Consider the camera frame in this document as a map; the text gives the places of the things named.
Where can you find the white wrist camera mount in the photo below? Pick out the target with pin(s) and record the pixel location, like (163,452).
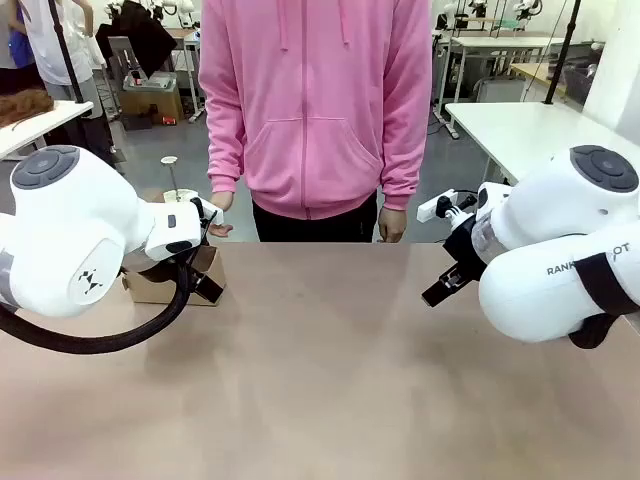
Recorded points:
(435,206)
(212,215)

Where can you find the brown furry item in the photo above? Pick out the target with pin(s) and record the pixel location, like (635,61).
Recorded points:
(22,107)

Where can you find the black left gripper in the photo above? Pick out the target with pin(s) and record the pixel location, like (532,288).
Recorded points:
(160,269)

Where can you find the white disc stand with rod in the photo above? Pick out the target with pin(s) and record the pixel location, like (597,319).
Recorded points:
(172,180)

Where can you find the black hanging cloth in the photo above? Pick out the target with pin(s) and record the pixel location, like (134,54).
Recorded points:
(142,30)

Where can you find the person's right hand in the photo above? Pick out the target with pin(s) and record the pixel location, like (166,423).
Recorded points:
(220,202)

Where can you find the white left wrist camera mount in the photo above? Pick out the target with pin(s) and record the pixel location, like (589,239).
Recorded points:
(212,215)

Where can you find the black stand pole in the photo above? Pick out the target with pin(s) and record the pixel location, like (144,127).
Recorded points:
(67,60)
(562,50)

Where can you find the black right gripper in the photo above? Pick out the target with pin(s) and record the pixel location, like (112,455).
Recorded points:
(465,245)

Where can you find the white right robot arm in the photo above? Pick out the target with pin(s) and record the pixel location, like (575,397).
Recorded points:
(550,215)

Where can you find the large white table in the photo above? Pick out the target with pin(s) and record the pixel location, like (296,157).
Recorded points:
(525,130)

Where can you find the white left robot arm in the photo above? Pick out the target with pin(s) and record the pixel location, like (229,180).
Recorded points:
(75,225)

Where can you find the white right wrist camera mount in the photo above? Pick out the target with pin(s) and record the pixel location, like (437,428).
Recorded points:
(435,206)

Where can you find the person's left hand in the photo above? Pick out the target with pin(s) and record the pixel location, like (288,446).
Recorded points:
(392,227)

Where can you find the person in white shirt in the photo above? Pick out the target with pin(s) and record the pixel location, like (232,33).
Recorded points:
(55,40)

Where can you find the person in pink hoodie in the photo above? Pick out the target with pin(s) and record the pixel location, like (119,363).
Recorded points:
(315,100)

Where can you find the brown cardboard cup carrier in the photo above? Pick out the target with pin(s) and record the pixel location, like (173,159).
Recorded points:
(150,292)

